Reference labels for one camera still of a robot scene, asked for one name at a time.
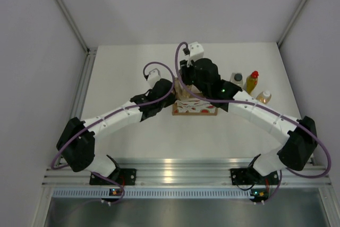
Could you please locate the watermelon print canvas bag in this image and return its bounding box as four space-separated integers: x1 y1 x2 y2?
171 77 218 116

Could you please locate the grey cap clear bottle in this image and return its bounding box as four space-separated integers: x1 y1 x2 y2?
229 72 244 89

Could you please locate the red cap yellow bottle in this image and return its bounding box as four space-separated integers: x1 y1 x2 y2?
245 71 259 94

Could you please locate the white cap amber bottle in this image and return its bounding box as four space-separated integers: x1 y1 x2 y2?
175 83 191 100
256 90 271 104

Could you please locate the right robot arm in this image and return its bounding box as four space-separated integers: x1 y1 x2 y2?
178 58 317 183

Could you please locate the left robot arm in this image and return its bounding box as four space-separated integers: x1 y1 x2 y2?
56 78 176 184

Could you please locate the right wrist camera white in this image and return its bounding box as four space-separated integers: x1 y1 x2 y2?
183 41 204 61

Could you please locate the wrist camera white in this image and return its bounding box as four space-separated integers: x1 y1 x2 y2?
146 68 161 88
183 41 204 61

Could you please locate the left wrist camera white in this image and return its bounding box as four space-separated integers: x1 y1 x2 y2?
146 68 161 88

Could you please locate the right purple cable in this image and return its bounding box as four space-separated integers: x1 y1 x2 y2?
174 41 332 178

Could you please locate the purple cable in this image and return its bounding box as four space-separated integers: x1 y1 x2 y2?
50 62 176 171
174 41 332 178

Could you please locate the aluminium mounting rail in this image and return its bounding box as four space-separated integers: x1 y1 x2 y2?
41 157 333 187

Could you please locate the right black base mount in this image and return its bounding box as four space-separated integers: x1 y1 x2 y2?
230 168 279 186

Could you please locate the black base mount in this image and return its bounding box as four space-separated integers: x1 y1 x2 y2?
89 168 137 186
230 168 279 186

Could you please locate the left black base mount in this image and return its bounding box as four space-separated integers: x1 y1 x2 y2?
89 168 137 186

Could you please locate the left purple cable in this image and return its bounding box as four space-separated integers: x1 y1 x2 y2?
50 62 176 171

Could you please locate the white slotted cable duct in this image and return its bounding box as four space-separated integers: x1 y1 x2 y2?
53 188 254 199

